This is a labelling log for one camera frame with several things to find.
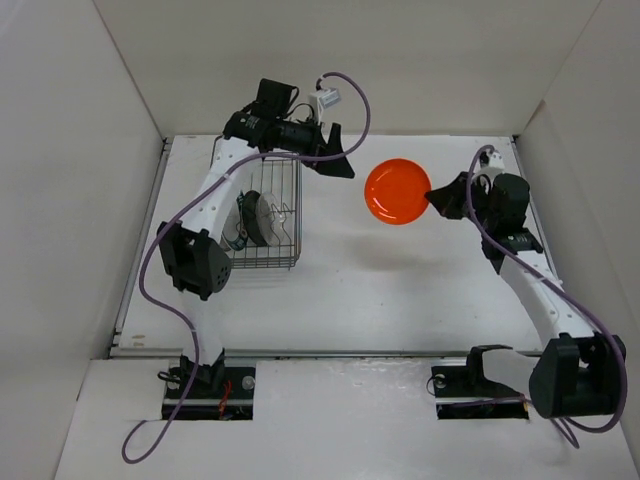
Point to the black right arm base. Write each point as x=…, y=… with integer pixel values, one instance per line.
x=462, y=391

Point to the grey wire dish rack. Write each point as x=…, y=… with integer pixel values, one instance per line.
x=282, y=178

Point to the orange round plate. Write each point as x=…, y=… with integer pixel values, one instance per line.
x=395, y=191

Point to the aluminium table edge rail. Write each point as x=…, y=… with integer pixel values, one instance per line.
x=133, y=275

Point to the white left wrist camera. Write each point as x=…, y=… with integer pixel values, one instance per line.
x=323, y=99

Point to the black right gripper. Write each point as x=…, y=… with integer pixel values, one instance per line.
x=447, y=198

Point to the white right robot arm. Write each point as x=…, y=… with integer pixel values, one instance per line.
x=581, y=370

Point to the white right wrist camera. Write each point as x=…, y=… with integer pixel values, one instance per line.
x=491, y=164

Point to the white plate with green rim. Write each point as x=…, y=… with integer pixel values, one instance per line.
x=234, y=234

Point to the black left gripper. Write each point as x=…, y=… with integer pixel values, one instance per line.
x=331, y=147

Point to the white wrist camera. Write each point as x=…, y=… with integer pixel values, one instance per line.
x=323, y=99
x=491, y=164

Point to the black round plate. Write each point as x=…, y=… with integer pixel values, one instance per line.
x=249, y=216

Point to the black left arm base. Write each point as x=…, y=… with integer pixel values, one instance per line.
x=221, y=392

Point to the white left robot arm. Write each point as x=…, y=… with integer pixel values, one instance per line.
x=189, y=242

